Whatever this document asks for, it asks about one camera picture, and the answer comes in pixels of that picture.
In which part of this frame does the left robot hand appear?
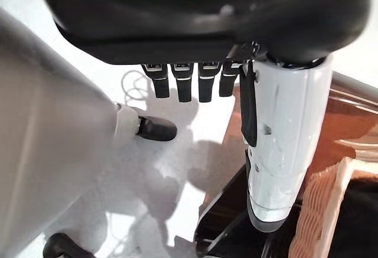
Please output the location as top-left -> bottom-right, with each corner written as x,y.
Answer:
35,0 -> 374,232

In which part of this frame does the black garment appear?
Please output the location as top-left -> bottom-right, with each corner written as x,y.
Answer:
330,178 -> 378,258

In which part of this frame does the left silver robot leg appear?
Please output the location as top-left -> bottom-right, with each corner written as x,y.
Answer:
0,6 -> 178,241

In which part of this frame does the silver robot leg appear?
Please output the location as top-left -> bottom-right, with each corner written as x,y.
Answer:
0,6 -> 178,241
43,233 -> 93,258

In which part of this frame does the large wicker laundry basket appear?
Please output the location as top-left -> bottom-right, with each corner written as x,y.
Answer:
288,156 -> 378,258

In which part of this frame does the right silver robot leg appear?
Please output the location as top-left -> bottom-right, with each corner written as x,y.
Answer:
43,233 -> 93,258

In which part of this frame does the white looped floor cable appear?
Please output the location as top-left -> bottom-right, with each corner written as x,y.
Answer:
120,70 -> 155,109

